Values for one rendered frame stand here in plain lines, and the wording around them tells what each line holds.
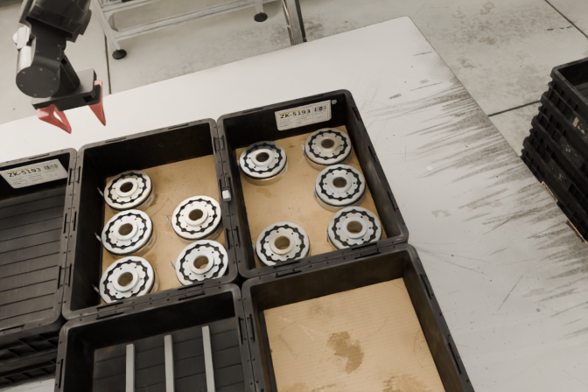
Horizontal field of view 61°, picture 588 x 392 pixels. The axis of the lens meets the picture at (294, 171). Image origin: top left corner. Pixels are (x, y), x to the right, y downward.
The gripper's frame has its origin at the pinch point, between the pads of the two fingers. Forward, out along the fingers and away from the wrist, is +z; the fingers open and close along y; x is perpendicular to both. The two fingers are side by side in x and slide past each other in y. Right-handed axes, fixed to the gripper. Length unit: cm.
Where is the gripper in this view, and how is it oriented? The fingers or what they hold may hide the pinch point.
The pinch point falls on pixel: (86, 124)
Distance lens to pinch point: 98.2
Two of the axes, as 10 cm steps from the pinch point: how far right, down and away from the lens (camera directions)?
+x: -2.2, -7.3, 6.5
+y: 9.7, -2.3, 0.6
